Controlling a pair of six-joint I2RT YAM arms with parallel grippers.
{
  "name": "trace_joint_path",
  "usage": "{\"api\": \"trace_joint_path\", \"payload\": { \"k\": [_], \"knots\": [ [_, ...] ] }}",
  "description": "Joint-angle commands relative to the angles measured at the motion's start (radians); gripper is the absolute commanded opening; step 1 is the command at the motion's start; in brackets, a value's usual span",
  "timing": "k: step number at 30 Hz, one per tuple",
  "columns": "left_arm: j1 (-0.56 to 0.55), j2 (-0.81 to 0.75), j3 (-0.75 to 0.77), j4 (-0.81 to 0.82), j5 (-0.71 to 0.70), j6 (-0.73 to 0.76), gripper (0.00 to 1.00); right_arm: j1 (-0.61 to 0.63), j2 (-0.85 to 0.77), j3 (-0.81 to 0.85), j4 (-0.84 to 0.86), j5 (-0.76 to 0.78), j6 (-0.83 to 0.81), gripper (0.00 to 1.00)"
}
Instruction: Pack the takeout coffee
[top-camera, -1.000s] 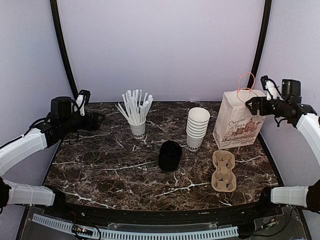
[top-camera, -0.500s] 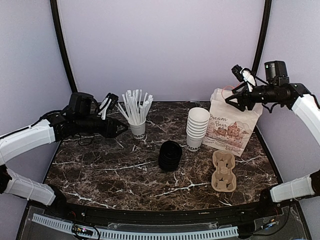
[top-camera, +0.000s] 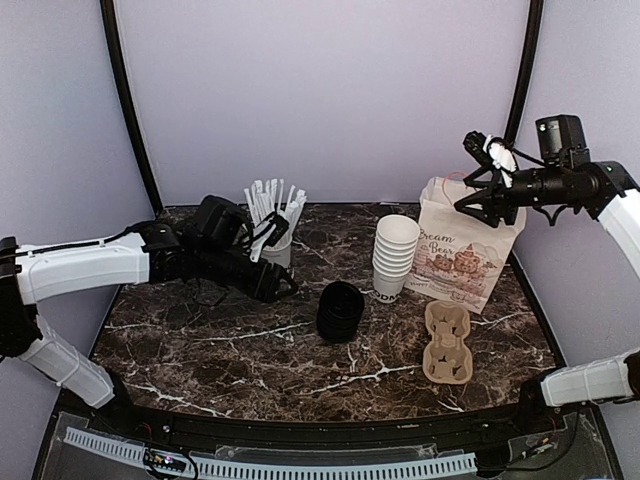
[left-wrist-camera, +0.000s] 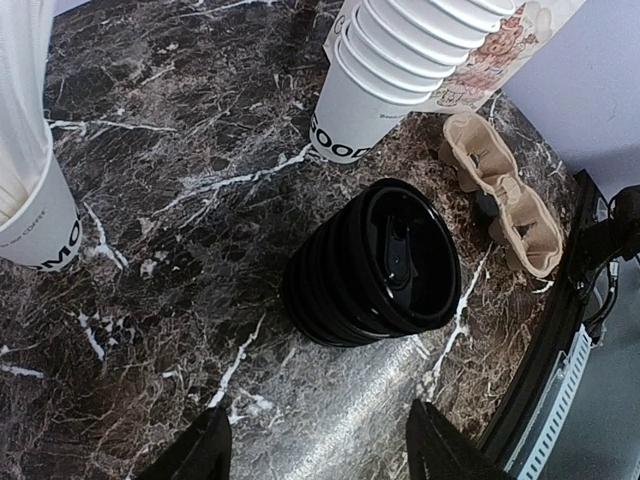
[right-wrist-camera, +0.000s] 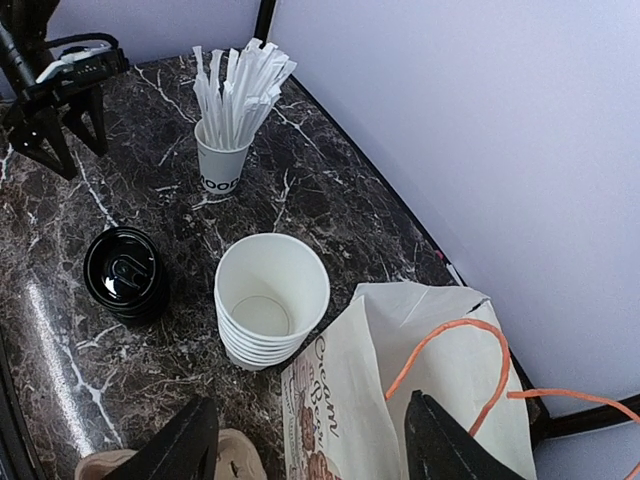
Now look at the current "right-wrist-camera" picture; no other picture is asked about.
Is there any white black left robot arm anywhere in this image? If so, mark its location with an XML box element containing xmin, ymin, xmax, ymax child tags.
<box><xmin>1</xmin><ymin>1</ymin><xmax>130</xmax><ymax>180</ymax></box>

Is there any brown cardboard cup carrier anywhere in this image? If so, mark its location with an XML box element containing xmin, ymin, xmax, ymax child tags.
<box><xmin>74</xmin><ymin>424</ymin><xmax>267</xmax><ymax>479</ymax></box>

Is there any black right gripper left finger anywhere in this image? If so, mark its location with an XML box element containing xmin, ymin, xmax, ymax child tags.
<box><xmin>105</xmin><ymin>396</ymin><xmax>219</xmax><ymax>480</ymax></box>

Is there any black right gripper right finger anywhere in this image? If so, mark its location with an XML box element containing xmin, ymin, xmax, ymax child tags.
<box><xmin>404</xmin><ymin>390</ymin><xmax>520</xmax><ymax>480</ymax></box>

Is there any bundle of wrapped white straws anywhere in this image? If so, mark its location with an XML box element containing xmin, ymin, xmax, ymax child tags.
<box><xmin>192</xmin><ymin>38</ymin><xmax>297</xmax><ymax>151</ymax></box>

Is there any stack of black cup lids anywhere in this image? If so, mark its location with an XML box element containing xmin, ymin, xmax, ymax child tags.
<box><xmin>83</xmin><ymin>226</ymin><xmax>170</xmax><ymax>328</ymax></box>

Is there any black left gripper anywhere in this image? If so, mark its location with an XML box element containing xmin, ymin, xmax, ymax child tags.
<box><xmin>10</xmin><ymin>33</ymin><xmax>128</xmax><ymax>180</ymax></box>

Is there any printed paper takeout bag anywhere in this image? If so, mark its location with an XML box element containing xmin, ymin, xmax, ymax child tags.
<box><xmin>281</xmin><ymin>282</ymin><xmax>536</xmax><ymax>479</ymax></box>

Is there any stack of white paper cups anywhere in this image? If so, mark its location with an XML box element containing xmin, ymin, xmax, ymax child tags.
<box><xmin>213</xmin><ymin>233</ymin><xmax>330</xmax><ymax>371</ymax></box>

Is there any white cup holding straws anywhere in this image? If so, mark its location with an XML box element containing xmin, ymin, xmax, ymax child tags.
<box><xmin>194</xmin><ymin>120</ymin><xmax>253</xmax><ymax>195</ymax></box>

